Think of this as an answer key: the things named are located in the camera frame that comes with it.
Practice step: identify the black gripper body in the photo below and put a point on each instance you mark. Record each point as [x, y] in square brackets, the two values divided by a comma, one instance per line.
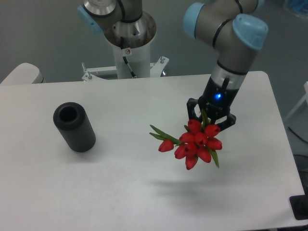
[219, 94]

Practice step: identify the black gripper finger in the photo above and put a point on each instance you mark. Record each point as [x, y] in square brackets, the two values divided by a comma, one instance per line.
[228, 122]
[191, 104]

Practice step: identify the red tulip bouquet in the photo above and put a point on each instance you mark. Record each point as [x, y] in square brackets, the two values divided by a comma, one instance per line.
[198, 142]

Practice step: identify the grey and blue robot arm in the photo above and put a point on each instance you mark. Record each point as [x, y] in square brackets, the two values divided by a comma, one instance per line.
[226, 25]

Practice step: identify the dark grey ribbed vase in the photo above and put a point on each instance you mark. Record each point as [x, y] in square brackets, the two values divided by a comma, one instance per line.
[71, 120]

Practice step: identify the black device at table edge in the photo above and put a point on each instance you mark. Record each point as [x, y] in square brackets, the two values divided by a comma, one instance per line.
[299, 205]

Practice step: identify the blue translucent object top right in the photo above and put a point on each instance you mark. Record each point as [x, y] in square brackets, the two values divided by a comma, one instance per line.
[298, 8]

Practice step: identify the white rounded side table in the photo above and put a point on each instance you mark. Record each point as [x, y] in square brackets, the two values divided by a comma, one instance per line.
[24, 73]

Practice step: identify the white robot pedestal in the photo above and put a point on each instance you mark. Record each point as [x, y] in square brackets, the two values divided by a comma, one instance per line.
[131, 46]

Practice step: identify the white frame at right edge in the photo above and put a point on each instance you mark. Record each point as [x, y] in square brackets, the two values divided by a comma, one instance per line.
[299, 107]

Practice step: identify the white metal base frame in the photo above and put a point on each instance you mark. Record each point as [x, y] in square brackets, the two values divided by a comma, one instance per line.
[156, 70]

